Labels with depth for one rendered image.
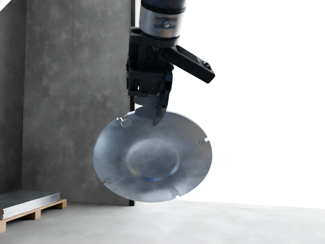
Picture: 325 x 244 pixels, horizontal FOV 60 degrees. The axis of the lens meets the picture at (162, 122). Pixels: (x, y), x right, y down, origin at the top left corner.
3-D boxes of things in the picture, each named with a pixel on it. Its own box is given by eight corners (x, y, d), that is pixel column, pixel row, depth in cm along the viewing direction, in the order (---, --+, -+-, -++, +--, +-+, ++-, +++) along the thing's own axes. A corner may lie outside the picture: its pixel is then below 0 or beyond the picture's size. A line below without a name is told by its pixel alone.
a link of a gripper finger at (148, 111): (132, 124, 61) (135, 88, 56) (159, 124, 63) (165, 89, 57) (133, 133, 59) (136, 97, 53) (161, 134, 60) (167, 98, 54)
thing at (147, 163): (66, 143, 64) (67, 141, 64) (131, 216, 78) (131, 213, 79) (183, 88, 58) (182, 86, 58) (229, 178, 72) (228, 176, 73)
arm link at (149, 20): (181, -1, 49) (191, 18, 43) (177, 25, 52) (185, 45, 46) (138, -5, 48) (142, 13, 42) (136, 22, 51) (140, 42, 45)
